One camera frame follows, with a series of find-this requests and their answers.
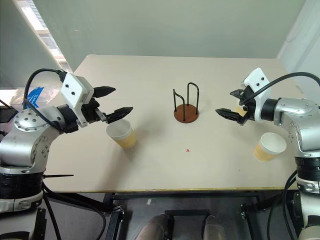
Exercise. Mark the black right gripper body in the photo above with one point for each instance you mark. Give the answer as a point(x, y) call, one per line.
point(250, 105)

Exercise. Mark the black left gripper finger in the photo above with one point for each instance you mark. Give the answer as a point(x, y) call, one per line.
point(120, 113)
point(103, 91)

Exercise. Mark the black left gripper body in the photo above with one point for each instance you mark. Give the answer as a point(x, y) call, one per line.
point(91, 110)

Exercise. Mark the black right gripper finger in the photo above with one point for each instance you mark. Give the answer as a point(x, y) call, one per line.
point(232, 115)
point(238, 95)

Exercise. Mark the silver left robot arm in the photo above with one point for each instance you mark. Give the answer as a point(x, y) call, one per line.
point(22, 145)

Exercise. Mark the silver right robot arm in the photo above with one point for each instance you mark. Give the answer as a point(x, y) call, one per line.
point(300, 112)

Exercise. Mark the white and tan paper cup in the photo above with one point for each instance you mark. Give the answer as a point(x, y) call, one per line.
point(120, 132)
point(272, 145)

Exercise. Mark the clear bag with blue print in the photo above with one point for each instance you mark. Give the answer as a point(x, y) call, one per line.
point(35, 96)

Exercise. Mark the window with blinds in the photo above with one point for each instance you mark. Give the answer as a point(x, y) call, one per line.
point(50, 40)

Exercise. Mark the black flat object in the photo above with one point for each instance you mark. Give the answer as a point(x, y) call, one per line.
point(6, 115)

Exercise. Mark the dark rounded metallic shape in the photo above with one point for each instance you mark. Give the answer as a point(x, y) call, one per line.
point(213, 228)
point(152, 228)

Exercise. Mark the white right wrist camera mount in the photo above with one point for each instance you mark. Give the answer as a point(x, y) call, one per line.
point(257, 77)

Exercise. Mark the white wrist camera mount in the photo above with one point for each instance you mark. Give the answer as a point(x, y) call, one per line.
point(257, 77)
point(75, 90)

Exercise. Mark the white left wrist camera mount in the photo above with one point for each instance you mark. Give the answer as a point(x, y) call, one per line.
point(75, 90)

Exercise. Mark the black metal table frame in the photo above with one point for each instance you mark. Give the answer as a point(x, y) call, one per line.
point(175, 195)

